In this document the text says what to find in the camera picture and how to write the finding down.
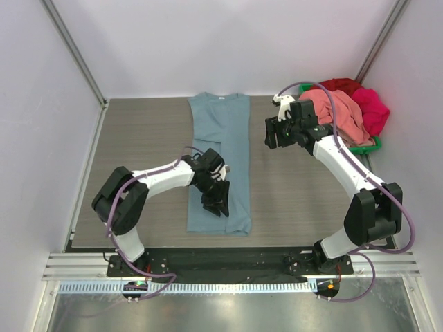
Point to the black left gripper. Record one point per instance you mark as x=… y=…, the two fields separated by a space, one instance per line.
x=216 y=207

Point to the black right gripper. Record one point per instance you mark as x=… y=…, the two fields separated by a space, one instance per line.
x=277 y=131

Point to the light blue t shirt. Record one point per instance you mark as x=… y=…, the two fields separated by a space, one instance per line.
x=222 y=123

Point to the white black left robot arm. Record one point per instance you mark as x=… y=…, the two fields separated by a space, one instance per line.
x=120 y=201

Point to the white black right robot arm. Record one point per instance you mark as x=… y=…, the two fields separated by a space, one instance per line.
x=373 y=213

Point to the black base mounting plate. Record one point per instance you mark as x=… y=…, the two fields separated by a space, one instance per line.
x=260 y=265

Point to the salmon pink t shirt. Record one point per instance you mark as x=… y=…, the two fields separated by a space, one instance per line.
x=348 y=113

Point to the dark red t shirt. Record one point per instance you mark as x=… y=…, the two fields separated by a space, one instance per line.
x=346 y=85

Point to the green plastic bin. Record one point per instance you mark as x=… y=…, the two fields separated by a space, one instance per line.
x=367 y=150

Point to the beige t shirt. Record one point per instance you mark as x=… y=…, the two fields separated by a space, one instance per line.
x=355 y=138

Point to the magenta t shirt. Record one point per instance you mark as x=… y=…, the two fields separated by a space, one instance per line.
x=375 y=113

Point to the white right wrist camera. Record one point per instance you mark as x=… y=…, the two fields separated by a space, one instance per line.
x=284 y=103

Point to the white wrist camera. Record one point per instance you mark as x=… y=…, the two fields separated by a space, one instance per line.
x=220 y=173
x=284 y=103

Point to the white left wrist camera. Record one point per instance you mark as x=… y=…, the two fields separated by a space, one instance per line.
x=220 y=173

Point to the slotted white cable duct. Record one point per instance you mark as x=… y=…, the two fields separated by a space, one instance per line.
x=139 y=288

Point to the aluminium frame post right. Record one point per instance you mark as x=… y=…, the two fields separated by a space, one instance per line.
x=387 y=28

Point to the aluminium frame post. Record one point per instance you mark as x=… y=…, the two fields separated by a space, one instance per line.
x=387 y=28
x=60 y=26

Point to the aluminium front rail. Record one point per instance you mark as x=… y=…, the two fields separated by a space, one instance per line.
x=97 y=266

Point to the aluminium frame post left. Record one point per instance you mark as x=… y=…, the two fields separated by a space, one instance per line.
x=60 y=26

